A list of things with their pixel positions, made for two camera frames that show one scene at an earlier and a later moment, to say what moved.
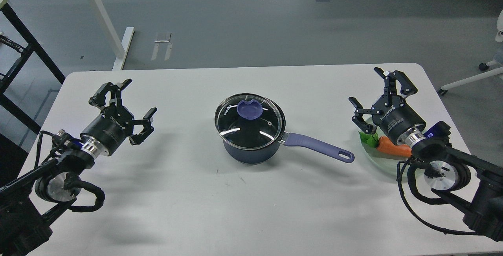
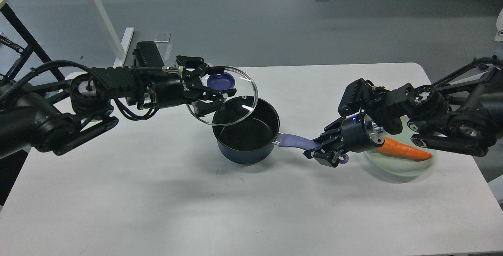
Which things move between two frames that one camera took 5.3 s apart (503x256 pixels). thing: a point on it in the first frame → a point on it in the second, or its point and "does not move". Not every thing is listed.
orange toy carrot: x=384 y=144 does not move
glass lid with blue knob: x=248 y=121 → x=230 y=110
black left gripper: x=113 y=125 → x=169 y=91
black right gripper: x=396 y=118 → x=359 y=133
